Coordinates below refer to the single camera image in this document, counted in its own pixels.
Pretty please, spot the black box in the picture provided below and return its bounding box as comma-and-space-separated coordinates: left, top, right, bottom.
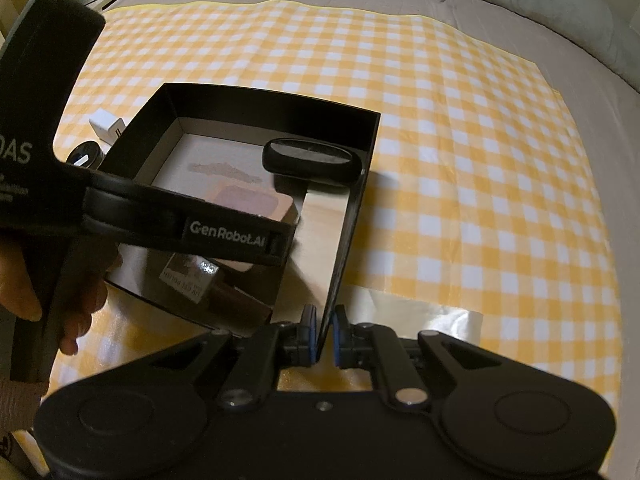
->
102, 82, 382, 342

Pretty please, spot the pale plastic film piece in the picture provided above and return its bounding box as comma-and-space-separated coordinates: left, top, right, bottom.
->
276, 287, 485, 392

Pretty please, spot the black round jar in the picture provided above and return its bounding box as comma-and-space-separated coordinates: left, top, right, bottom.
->
67, 140, 107, 167

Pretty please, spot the pink compact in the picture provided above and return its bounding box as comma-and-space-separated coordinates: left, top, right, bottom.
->
207, 182, 296, 224

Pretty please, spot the brown lip gloss tube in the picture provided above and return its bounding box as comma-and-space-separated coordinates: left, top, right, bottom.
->
160, 255, 274, 324

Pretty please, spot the person's left hand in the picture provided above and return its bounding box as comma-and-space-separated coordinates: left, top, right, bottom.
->
0, 240, 124, 356

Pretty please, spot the black oval case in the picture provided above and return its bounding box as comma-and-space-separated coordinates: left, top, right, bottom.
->
262, 138, 365, 189

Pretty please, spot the yellow checked mat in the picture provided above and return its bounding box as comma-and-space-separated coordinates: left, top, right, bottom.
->
30, 0, 619, 411

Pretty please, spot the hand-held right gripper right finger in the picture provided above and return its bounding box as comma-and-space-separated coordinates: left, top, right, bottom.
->
332, 306, 501, 406

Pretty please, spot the folded grey duvet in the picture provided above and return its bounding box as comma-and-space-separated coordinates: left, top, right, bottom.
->
545, 0, 640, 92

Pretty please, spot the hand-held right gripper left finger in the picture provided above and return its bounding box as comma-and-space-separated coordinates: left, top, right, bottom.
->
145, 305, 319, 409

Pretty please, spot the white charger adapter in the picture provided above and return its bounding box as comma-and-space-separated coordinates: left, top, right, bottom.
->
88, 107, 129, 142

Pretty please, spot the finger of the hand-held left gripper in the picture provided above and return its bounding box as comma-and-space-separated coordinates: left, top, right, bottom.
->
82, 172, 296, 267

